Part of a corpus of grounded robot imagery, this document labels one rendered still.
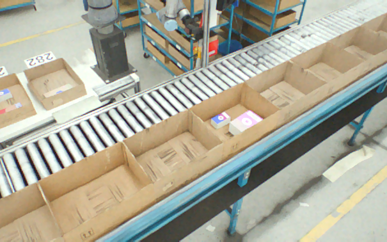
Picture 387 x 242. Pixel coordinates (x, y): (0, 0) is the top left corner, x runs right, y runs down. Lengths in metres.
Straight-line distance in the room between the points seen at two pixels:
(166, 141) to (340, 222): 1.54
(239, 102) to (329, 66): 0.78
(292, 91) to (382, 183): 1.29
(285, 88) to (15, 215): 1.64
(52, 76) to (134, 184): 1.25
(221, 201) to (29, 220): 0.94
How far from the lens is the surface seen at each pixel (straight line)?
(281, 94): 2.07
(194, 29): 2.26
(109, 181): 1.59
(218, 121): 1.76
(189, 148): 1.67
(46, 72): 2.56
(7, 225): 1.63
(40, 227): 1.56
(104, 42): 2.23
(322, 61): 2.47
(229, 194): 1.84
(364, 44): 2.74
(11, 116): 2.22
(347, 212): 2.76
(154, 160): 1.63
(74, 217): 1.53
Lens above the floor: 2.17
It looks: 45 degrees down
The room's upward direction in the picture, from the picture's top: 2 degrees clockwise
